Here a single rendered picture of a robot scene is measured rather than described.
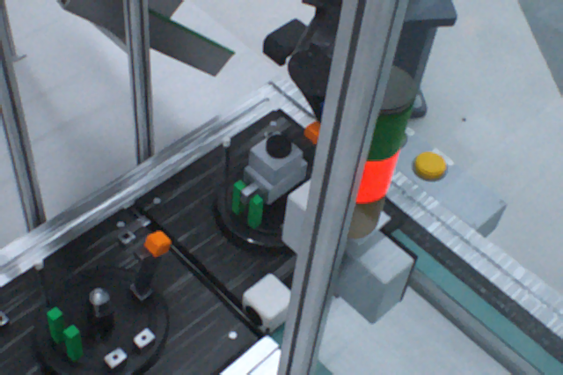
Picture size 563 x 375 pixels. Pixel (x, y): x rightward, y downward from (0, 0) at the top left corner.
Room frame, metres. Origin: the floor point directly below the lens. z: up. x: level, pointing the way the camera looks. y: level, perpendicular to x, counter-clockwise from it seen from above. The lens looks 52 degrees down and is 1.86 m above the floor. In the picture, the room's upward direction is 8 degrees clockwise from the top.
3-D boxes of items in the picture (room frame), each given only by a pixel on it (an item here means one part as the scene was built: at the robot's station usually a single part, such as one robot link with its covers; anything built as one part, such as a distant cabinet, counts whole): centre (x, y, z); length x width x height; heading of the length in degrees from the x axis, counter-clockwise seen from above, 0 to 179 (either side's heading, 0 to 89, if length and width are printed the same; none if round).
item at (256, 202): (0.63, 0.03, 1.01); 0.01 x 0.01 x 0.05; 51
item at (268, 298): (0.53, 0.00, 0.97); 0.05 x 0.05 x 0.04; 51
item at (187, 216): (0.67, 0.01, 0.96); 0.24 x 0.24 x 0.02; 51
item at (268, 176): (0.66, 0.02, 1.06); 0.08 x 0.04 x 0.07; 141
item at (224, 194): (0.67, 0.01, 0.98); 0.14 x 0.14 x 0.02
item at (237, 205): (0.64, 0.05, 1.01); 0.01 x 0.01 x 0.05; 51
